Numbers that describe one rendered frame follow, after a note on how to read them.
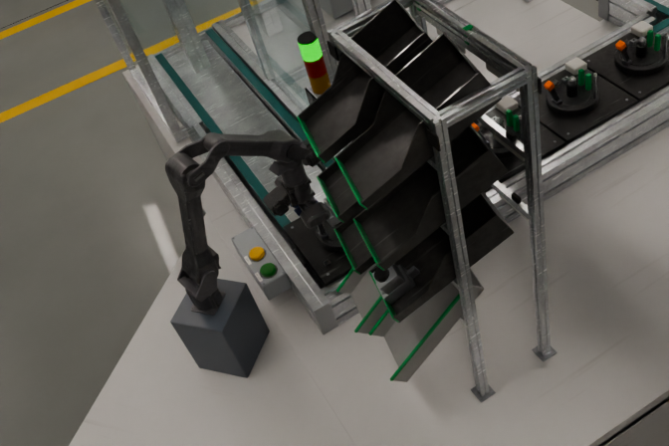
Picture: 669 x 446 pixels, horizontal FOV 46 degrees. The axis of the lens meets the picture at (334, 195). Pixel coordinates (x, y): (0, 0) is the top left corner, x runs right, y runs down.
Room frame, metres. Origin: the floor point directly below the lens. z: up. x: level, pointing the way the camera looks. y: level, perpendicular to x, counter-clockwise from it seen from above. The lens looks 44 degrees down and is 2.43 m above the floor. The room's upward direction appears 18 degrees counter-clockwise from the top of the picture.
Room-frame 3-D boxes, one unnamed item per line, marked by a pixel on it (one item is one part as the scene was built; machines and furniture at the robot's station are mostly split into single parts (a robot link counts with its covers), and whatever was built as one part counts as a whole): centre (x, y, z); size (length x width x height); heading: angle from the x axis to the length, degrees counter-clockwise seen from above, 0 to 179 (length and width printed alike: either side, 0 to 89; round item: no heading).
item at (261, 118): (1.68, 0.07, 0.91); 0.84 x 0.28 x 0.10; 17
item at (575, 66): (1.60, -0.71, 1.01); 0.24 x 0.24 x 0.13; 17
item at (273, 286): (1.40, 0.24, 0.93); 0.21 x 0.07 x 0.06; 17
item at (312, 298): (1.60, 0.23, 0.91); 0.89 x 0.06 x 0.11; 17
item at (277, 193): (1.35, 0.13, 1.18); 0.07 x 0.07 x 0.06; 14
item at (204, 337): (1.21, 0.36, 0.96); 0.14 x 0.14 x 0.20; 58
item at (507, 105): (1.53, -0.47, 1.01); 0.24 x 0.24 x 0.13; 17
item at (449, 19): (1.07, -0.22, 1.26); 0.36 x 0.21 x 0.80; 17
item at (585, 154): (1.52, -0.46, 0.91); 1.24 x 0.33 x 0.10; 107
